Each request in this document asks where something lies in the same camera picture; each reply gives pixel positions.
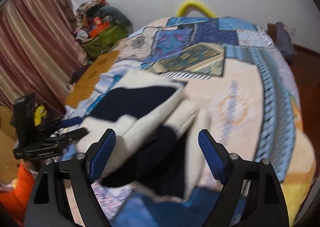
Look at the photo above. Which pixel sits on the orange sleeve forearm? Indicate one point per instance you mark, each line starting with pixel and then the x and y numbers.
pixel 14 203

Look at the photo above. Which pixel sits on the wooden lap desk board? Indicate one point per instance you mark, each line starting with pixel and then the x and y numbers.
pixel 83 81

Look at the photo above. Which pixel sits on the yellow plush headboard arc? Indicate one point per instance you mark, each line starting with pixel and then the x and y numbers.
pixel 194 5

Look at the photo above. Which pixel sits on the blue patchwork bed quilt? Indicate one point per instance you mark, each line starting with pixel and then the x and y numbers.
pixel 233 71

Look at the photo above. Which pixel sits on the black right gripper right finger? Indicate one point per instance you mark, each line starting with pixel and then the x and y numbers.
pixel 265 203

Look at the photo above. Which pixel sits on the green patterned storage bag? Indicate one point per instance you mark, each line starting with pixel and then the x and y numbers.
pixel 104 41

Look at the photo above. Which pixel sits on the white and navy knit sweater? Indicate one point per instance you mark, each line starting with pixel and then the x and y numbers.
pixel 156 129

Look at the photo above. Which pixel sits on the orange box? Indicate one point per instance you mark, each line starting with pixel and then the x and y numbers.
pixel 94 32

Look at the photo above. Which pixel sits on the pink striped curtain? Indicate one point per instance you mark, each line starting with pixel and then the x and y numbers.
pixel 39 52

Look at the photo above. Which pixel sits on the dark clothes on chair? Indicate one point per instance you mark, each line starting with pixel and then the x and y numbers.
pixel 282 40

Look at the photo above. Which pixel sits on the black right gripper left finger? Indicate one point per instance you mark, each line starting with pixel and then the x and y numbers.
pixel 48 204

